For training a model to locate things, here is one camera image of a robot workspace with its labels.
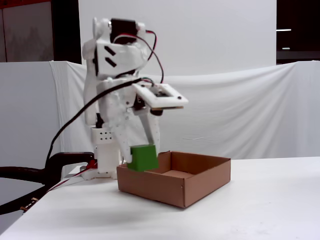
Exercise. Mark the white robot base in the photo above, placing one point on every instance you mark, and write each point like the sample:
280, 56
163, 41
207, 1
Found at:
106, 155

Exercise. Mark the dark glass window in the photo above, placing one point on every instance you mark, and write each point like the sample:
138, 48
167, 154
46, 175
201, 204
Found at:
300, 15

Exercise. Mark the black curved chair part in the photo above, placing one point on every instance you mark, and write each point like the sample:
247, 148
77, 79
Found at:
20, 172

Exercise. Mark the green cube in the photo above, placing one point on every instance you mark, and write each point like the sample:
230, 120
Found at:
143, 157

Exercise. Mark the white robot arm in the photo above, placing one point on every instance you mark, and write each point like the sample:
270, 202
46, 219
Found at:
127, 57

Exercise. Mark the black table clamp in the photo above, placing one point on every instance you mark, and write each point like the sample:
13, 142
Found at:
65, 157

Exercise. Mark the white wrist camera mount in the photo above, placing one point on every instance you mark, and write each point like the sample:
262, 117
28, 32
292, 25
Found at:
160, 102

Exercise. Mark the white draped cloth sheet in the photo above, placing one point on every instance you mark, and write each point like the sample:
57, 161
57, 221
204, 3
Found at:
225, 112

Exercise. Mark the white partition board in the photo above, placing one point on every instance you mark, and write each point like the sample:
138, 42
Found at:
22, 100

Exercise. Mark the white backdrop panel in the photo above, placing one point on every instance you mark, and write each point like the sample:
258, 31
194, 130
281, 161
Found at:
200, 30

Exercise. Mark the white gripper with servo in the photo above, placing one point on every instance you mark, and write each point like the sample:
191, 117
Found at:
119, 106

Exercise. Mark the brown cardboard box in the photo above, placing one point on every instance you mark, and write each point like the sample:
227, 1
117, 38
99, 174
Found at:
150, 185

